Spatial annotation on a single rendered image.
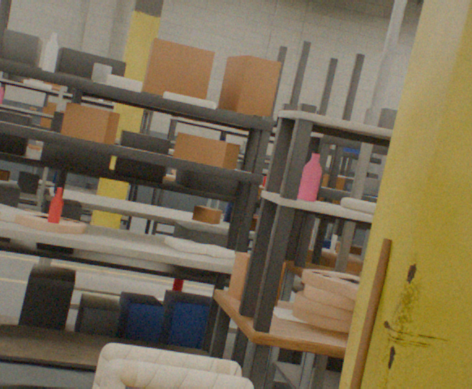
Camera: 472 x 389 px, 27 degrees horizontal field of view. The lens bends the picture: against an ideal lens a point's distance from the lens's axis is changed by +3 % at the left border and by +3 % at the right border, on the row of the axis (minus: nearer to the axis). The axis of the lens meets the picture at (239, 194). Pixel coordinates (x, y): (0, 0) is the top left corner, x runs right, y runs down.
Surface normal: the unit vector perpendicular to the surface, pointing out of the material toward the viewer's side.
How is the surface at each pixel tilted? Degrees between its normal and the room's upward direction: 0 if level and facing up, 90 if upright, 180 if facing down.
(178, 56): 90
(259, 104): 90
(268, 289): 90
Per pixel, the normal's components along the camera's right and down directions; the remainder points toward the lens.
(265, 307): 0.20, 0.10
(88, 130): -0.28, 0.00
